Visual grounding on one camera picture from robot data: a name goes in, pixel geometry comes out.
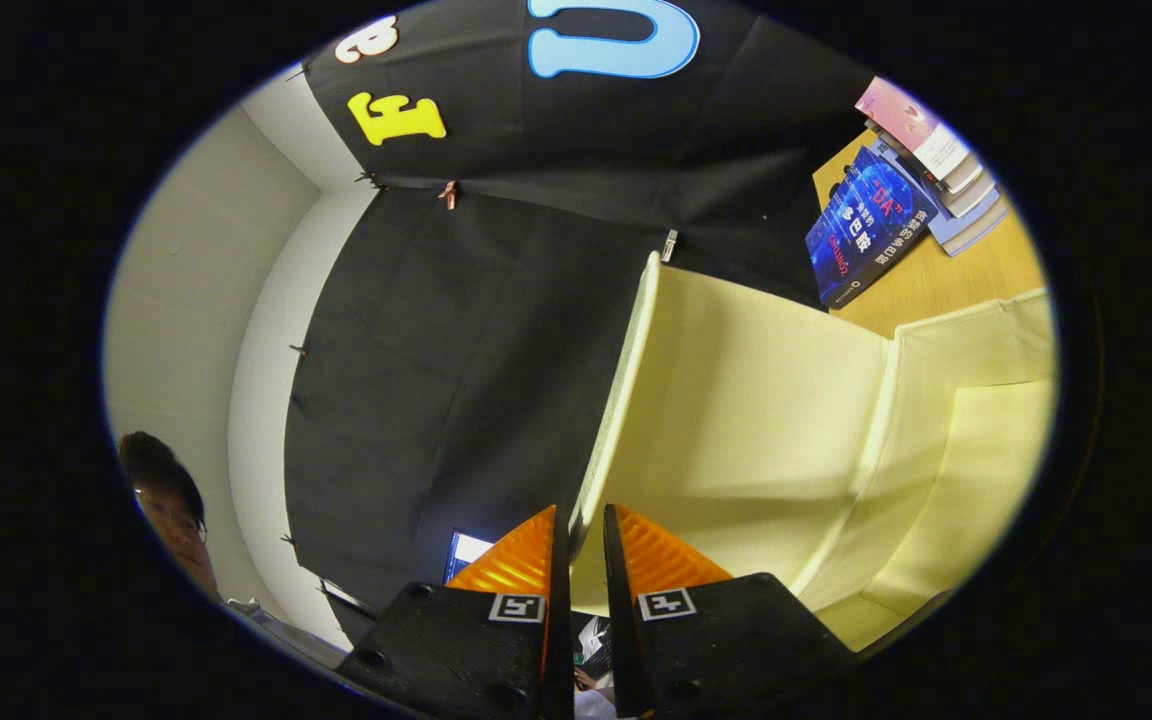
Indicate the dark blue book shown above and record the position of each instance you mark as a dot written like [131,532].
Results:
[866,225]

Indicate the person's head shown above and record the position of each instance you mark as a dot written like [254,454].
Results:
[171,500]

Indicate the black backdrop cloth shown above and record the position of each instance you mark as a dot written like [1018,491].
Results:
[436,350]

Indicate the white clip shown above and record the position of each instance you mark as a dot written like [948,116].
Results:
[669,246]

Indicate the cream fabric storage box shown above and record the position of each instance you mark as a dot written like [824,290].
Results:
[766,420]

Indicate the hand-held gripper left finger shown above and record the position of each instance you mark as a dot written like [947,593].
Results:
[562,600]

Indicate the computer monitor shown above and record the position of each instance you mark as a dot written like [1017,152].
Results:
[466,552]

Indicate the light blue book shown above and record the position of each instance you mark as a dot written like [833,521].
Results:
[976,228]

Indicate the red clip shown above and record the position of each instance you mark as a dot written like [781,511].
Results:
[448,195]

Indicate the grey book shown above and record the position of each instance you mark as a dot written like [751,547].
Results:
[971,185]

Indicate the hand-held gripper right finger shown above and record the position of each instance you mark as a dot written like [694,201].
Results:
[616,600]

